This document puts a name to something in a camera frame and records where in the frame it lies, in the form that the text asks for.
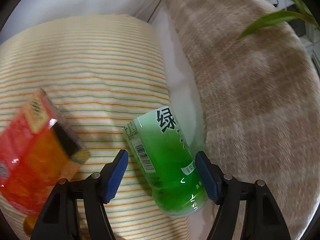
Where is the green plastic cup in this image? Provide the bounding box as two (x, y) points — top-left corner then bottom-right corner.
(123, 106), (207, 217)

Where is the beige plaid blanket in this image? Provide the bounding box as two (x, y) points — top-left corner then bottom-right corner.
(165, 0), (319, 239)

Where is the striped cream cushion cover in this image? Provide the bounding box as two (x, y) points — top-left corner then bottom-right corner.
(1, 15), (191, 239)

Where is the green spider plant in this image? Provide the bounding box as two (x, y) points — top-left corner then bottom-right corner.
(238, 0), (319, 39)

